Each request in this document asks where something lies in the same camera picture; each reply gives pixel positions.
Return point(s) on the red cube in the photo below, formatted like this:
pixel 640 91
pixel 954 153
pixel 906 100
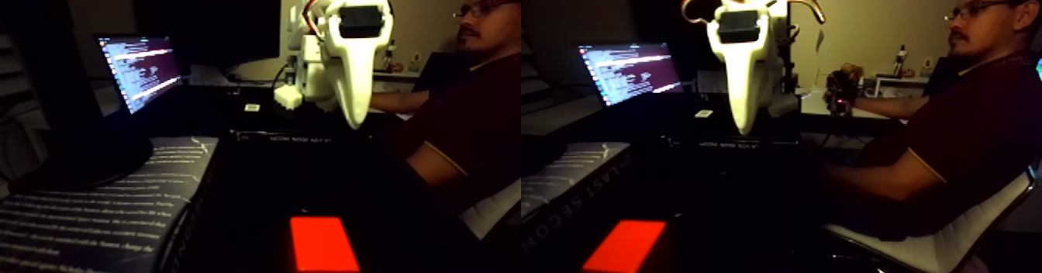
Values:
pixel 324 243

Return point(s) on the person's hand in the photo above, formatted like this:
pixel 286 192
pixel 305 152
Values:
pixel 843 103

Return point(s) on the black box with small print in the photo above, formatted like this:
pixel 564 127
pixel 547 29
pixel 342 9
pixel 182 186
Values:
pixel 281 136

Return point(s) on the black wide monitor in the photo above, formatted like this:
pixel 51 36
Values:
pixel 228 22

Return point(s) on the small white sticker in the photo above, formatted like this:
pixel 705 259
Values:
pixel 251 108

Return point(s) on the open laptop with lit screen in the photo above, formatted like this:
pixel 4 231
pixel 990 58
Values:
pixel 140 69

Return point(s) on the black monitor with round base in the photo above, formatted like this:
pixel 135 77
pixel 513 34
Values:
pixel 49 79

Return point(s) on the dark box with white text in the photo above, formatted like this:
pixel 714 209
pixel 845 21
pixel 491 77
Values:
pixel 98 217

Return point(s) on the small figurine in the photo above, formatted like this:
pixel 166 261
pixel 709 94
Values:
pixel 899 61

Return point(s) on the person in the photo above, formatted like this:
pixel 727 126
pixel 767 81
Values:
pixel 977 128

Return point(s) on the white office chair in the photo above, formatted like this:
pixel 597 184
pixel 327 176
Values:
pixel 960 238

